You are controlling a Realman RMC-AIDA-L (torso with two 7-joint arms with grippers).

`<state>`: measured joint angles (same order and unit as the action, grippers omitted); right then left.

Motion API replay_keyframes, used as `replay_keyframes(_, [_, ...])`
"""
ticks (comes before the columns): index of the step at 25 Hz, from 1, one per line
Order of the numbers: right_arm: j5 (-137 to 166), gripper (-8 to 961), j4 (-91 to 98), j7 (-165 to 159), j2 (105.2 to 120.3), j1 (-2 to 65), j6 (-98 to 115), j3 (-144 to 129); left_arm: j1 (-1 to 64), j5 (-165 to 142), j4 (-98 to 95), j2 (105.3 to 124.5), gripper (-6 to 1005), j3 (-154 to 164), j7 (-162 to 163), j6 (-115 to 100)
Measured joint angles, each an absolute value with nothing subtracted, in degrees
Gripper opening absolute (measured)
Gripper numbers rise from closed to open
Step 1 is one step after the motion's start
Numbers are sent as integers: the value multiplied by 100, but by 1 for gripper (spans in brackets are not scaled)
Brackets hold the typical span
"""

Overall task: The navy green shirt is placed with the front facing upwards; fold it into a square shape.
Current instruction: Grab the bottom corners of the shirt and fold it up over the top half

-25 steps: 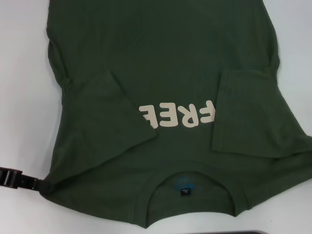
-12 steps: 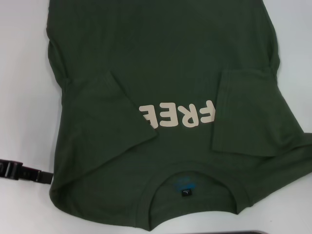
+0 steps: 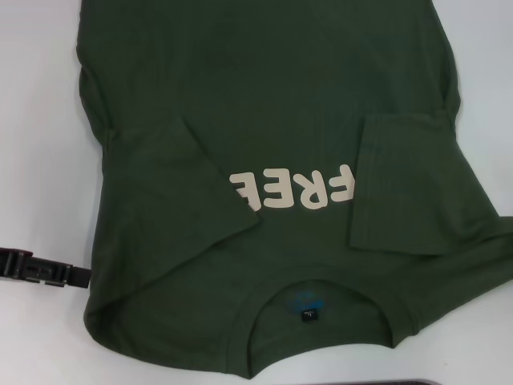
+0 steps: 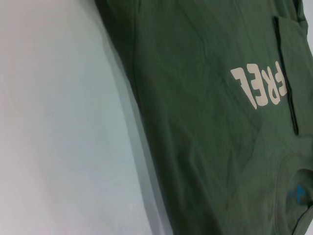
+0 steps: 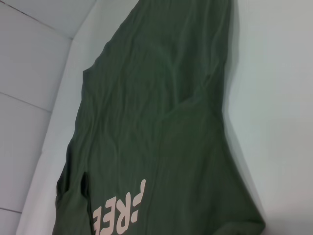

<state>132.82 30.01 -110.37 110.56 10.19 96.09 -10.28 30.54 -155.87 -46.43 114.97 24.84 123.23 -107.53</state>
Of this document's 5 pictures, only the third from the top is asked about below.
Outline dark green FREE t-shirt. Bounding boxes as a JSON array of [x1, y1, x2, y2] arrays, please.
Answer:
[[75, 0, 513, 358]]

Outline dark rounded panel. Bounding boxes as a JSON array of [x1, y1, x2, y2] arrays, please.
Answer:
[[358, 379, 456, 385]]

